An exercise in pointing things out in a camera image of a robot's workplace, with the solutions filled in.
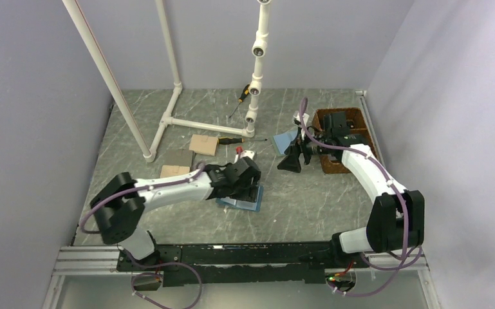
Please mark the teal blue card holder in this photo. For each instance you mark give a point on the teal blue card holder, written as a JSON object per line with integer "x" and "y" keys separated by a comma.
{"x": 244, "y": 205}

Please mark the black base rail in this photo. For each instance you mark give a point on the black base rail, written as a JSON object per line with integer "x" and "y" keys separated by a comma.
{"x": 309, "y": 262}

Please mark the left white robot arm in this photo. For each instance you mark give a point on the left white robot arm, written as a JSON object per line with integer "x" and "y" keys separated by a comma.
{"x": 118, "y": 208}

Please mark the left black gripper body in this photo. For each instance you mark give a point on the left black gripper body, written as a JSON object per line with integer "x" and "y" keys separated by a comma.
{"x": 241, "y": 186}

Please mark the black yellow screwdriver far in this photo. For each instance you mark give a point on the black yellow screwdriver far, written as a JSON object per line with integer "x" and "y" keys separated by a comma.
{"x": 244, "y": 94}

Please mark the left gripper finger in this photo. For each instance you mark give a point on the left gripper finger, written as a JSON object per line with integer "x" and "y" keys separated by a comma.
{"x": 235, "y": 198}
{"x": 250, "y": 194}

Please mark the tan card holder upper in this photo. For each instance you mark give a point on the tan card holder upper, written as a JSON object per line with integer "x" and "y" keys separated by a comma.
{"x": 204, "y": 145}

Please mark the brown wicker basket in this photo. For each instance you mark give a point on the brown wicker basket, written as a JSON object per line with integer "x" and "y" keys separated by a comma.
{"x": 358, "y": 126}

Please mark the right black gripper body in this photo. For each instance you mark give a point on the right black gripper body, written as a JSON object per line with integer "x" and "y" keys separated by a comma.
{"x": 315, "y": 149}

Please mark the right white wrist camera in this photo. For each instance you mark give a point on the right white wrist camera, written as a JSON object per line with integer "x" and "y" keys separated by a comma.
{"x": 298, "y": 120}

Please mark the black yellow screwdriver near pipe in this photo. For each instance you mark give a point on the black yellow screwdriver near pipe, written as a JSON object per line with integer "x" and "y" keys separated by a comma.
{"x": 231, "y": 141}

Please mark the open green card holder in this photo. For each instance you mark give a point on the open green card holder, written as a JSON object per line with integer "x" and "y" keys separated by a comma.
{"x": 282, "y": 142}

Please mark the beige card holder lower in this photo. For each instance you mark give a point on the beige card holder lower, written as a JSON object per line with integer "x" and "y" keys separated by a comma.
{"x": 174, "y": 170}

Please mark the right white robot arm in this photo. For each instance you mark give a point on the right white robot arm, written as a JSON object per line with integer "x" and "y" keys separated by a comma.
{"x": 396, "y": 220}

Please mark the aluminium frame rail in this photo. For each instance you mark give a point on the aluminium frame rail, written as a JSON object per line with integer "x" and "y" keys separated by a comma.
{"x": 103, "y": 260}

